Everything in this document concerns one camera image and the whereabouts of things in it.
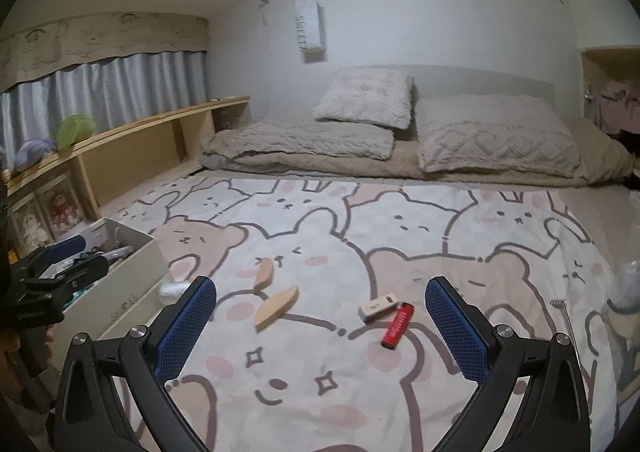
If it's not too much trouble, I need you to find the red dressed doll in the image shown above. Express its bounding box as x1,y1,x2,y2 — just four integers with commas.
42,187,81,235

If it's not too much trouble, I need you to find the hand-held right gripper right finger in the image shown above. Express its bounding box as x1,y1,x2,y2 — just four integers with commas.
425,276,593,452

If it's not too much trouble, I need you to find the grey curtain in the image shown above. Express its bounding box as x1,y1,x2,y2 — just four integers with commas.
0,50,208,167

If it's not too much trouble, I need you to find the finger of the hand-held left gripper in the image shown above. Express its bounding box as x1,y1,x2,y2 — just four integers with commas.
55,254,108,290
17,234,87,280

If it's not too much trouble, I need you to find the small white box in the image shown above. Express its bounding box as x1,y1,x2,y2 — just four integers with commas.
358,296,399,323

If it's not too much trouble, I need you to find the white storage box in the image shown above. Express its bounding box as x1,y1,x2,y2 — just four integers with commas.
62,218,172,340

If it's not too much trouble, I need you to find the pale dressed doll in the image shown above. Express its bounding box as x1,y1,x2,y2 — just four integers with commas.
15,204,48,247

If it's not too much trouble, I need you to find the thin metal telescopic stick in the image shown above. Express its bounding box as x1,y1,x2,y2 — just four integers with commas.
548,299,583,365

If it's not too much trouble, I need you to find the beige printed curtain valance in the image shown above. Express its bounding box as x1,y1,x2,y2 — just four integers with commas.
0,12,210,92

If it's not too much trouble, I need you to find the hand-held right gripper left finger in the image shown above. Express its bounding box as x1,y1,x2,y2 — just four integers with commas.
52,276,218,452

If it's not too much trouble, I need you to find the pointed wooden piece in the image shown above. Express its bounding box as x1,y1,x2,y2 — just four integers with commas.
253,286,301,331

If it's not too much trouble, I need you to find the white hanging wall bag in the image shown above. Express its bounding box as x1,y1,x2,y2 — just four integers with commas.
294,0,326,52

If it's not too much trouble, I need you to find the red lighter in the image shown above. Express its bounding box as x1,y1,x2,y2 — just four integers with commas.
381,304,416,350

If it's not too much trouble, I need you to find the bear and rabbit printed blanket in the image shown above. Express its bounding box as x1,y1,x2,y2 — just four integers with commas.
100,172,621,452

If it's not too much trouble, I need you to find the heap of clothes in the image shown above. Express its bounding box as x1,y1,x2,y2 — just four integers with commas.
597,79,640,137

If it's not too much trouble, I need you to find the pile of mixed small things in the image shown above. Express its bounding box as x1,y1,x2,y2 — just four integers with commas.
65,239,138,293

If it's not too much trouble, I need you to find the wooden bedside shelf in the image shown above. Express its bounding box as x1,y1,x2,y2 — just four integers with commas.
0,96,251,253

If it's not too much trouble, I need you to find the small white roll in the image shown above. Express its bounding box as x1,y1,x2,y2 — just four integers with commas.
159,282,192,305

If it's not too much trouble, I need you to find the quilted beige pillow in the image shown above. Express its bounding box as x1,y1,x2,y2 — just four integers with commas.
415,98,583,173

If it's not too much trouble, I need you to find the beige duvet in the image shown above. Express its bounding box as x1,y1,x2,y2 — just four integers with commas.
200,117,640,187

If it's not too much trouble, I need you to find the green plush toy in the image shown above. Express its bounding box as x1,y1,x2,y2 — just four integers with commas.
56,114,97,151

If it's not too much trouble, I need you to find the purple plush toy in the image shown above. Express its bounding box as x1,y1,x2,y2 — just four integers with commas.
13,137,57,171

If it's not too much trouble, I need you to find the folded grey fuzzy blanket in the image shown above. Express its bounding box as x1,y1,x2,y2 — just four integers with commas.
200,119,396,170

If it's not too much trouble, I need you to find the fuzzy beige pillow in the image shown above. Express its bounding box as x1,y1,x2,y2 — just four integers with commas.
314,66,416,130

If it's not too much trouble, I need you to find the curved wooden piece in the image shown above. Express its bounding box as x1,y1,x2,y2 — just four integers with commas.
252,257,276,291

